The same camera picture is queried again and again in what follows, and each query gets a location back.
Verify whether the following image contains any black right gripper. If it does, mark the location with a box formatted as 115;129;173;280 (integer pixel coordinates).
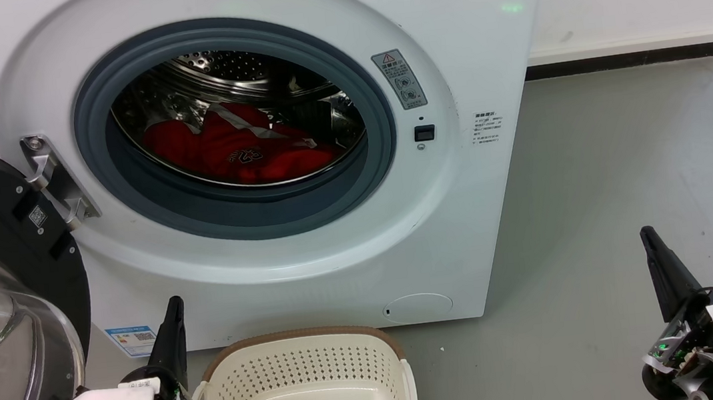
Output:
625;219;713;400

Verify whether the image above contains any cream plastic laundry basket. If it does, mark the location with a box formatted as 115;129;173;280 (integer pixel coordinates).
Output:
186;317;418;400

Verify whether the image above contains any red garment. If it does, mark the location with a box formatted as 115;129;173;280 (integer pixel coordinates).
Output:
139;91;342;197

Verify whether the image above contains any steel washing machine drum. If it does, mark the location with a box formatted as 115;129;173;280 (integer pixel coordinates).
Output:
106;34;372;204

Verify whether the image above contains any blue energy label sticker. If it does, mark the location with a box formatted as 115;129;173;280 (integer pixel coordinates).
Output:
105;323;160;361

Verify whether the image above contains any grey rubber door gasket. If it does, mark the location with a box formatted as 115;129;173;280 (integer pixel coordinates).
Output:
63;0;408;261

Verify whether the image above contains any metal door hinge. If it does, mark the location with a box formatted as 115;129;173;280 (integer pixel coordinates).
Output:
19;128;103;236

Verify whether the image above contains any white front-load washing machine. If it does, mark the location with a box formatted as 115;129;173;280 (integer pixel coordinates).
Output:
0;0;589;373

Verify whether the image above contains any round white filter cover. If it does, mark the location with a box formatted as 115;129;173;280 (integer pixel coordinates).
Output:
381;290;455;327

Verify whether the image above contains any grey warning sticker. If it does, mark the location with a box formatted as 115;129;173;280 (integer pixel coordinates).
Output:
371;46;428;113

